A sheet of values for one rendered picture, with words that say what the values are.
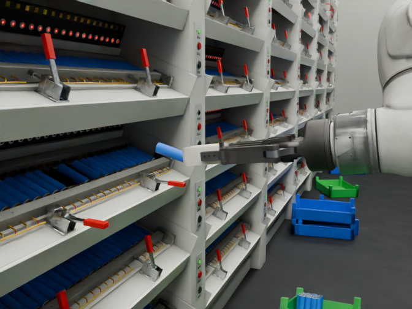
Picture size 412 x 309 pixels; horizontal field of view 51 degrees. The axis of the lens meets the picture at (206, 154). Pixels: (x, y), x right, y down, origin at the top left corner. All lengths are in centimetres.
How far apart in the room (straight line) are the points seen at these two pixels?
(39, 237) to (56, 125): 16
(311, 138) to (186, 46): 48
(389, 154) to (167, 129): 58
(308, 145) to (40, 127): 36
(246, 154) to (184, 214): 46
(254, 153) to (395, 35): 26
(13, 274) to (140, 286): 37
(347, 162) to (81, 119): 39
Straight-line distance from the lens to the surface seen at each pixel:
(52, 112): 61
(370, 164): 61
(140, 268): 95
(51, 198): 70
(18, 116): 57
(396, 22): 69
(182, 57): 101
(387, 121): 60
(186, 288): 112
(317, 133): 61
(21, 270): 61
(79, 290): 82
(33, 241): 63
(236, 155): 63
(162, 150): 72
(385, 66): 68
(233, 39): 134
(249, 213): 175
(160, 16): 91
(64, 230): 66
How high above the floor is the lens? 74
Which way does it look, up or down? 9 degrees down
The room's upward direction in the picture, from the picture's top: straight up
